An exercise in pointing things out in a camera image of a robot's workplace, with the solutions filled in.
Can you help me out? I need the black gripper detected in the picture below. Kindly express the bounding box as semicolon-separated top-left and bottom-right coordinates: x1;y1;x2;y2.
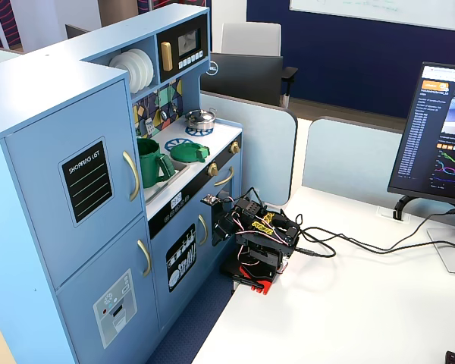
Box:
211;199;239;247

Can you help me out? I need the small steel pot with lid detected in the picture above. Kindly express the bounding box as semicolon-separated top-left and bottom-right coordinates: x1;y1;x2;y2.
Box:
184;107;218;131

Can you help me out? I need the red table clamp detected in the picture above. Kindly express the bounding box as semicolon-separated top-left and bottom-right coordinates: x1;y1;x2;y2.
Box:
230;263;276;297

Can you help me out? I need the light blue desk divider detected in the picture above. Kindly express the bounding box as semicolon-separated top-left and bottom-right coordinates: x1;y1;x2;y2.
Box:
199;92;299;206
302;116;406;200

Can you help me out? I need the black Dell monitor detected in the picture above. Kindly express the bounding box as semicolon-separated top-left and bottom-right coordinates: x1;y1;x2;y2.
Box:
200;52;284;108

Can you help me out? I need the white toy plate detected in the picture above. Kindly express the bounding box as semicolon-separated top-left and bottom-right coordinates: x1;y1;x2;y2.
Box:
127;48;155;94
117;49;148;93
108;52;138;93

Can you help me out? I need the grey office chair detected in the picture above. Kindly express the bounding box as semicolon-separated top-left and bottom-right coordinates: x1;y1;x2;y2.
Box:
221;22;299;110

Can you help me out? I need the computer monitor with lit screen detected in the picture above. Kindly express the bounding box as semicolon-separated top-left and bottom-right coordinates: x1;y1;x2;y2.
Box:
387;61;455;275

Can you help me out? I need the blue wooden toy kitchen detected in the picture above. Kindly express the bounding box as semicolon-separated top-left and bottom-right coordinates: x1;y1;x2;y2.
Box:
0;3;244;364

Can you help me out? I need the white whiteboard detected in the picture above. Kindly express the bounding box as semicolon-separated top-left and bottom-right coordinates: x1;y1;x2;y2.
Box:
289;0;455;34

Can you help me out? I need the gold dishwasher handle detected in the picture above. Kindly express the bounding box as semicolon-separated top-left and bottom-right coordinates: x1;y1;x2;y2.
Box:
197;213;210;247

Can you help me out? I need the gold oven handle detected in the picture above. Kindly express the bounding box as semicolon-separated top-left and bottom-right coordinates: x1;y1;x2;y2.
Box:
213;165;236;188

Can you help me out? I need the gold freezer door handle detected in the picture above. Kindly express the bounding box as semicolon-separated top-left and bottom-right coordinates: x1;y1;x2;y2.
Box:
136;238;153;278

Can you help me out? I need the gold fridge door handle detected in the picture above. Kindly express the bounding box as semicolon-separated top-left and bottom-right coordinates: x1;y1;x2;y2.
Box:
121;150;142;202

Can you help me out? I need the desk cable grommet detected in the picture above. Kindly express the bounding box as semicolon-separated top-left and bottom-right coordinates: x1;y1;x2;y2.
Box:
376;207;413;223

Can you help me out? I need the gold microwave handle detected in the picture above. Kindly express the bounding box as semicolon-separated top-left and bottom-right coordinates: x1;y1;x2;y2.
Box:
160;41;174;73

